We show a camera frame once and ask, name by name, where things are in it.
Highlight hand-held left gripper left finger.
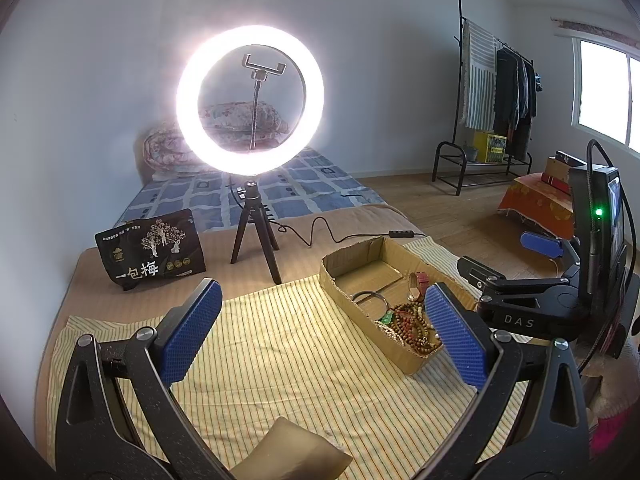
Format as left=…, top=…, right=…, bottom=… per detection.
left=52, top=277, right=236, bottom=480

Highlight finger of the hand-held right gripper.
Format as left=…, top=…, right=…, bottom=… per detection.
left=520, top=231, right=581, bottom=271
left=457, top=256, right=566, bottom=295

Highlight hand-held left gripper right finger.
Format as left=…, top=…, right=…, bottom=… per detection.
left=424, top=282, right=593, bottom=480

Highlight brown wooden bead necklace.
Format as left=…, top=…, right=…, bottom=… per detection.
left=385, top=302, right=443, bottom=358

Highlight red strap wristwatch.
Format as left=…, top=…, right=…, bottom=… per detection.
left=407, top=270, right=432, bottom=306

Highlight white pearl necklace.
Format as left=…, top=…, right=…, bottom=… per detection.
left=375, top=320, right=407, bottom=347

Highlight cardboard box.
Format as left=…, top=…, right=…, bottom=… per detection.
left=320, top=236, right=478, bottom=376

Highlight person's right hand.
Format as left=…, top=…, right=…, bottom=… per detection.
left=592, top=340, right=640, bottom=418

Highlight orange covered low table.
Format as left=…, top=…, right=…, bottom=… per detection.
left=497, top=172, right=576, bottom=241

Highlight small brown box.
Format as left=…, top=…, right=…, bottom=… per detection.
left=542, top=150, right=586, bottom=193

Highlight striped cloth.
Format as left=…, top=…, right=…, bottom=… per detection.
left=45, top=237, right=531, bottom=480

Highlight black snack bag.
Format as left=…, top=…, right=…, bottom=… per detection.
left=95, top=208, right=208, bottom=292

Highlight metal bangle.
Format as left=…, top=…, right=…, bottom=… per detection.
left=351, top=290, right=388, bottom=318

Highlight dark hanging clothes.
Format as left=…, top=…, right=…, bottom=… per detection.
left=492, top=47, right=538, bottom=153

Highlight window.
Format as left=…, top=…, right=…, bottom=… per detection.
left=572, top=37, right=640, bottom=153

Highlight black clothes rack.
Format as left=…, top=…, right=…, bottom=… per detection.
left=432, top=0, right=543, bottom=196

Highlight striped hanging towel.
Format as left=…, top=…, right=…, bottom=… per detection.
left=461, top=20, right=498, bottom=131

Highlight floral folded quilt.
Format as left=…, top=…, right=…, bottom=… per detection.
left=142, top=102, right=291, bottom=178

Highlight blue patterned bedsheet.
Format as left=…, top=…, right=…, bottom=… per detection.
left=115, top=147, right=386, bottom=233

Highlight phone holder on gooseneck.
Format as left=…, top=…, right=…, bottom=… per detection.
left=242, top=52, right=287, bottom=151

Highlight black power cable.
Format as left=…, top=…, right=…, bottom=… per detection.
left=227, top=185, right=416, bottom=248

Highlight ring light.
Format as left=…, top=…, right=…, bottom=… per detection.
left=176, top=25, right=325, bottom=178

